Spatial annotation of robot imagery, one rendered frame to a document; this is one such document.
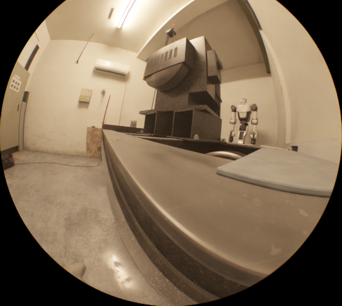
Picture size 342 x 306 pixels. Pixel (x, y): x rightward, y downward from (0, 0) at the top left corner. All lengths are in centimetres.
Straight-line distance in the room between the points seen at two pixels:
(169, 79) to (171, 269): 89
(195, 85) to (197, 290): 92
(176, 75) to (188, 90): 14
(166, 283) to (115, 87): 284
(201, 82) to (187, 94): 14
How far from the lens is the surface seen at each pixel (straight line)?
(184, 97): 80
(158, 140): 56
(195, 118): 67
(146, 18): 258
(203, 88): 76
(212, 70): 82
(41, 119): 305
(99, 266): 76
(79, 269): 75
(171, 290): 27
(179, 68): 79
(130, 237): 32
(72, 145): 272
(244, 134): 195
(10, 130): 290
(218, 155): 58
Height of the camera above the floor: 69
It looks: level
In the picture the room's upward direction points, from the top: 6 degrees clockwise
